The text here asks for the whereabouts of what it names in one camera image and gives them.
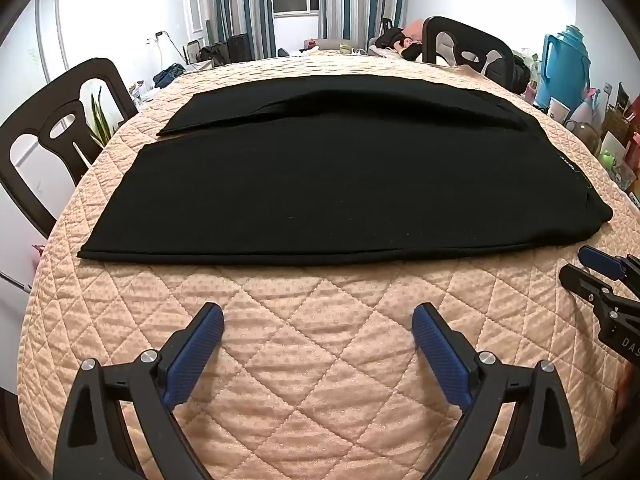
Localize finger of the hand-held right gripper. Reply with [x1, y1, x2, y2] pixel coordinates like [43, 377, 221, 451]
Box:
[559, 264, 615, 306]
[579, 246, 640, 281]

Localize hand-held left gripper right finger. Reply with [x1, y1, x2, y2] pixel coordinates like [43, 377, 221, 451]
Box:
[411, 303, 583, 480]

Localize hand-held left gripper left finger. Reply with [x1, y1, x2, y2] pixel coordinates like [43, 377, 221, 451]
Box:
[52, 303, 224, 480]

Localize black pants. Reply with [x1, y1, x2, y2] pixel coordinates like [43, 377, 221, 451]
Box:
[77, 74, 614, 267]

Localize peach quilted table cover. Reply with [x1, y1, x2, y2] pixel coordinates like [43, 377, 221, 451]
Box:
[17, 49, 640, 480]

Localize round glass pot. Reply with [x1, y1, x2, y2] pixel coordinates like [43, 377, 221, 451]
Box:
[565, 119, 601, 153]

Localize pale pink bottle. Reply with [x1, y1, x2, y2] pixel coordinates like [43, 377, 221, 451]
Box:
[570, 89, 601, 126]

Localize blue thermos jug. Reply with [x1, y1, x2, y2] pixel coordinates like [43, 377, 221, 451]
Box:
[534, 25, 592, 111]

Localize black backpack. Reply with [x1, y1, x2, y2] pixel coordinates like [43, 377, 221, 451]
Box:
[510, 54, 532, 93]

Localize green potted plant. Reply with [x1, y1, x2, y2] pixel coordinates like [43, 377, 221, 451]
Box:
[90, 85, 117, 148]

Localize black chair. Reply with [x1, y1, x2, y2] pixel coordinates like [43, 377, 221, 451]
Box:
[421, 16, 516, 93]
[0, 57, 139, 240]

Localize dark blue bag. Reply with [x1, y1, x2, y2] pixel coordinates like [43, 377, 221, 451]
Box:
[152, 63, 187, 88]

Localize black upright case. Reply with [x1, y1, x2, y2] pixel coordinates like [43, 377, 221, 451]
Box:
[226, 33, 251, 63]

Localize striped curtain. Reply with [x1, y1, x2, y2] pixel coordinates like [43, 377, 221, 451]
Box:
[317, 0, 408, 53]
[202, 0, 276, 61]

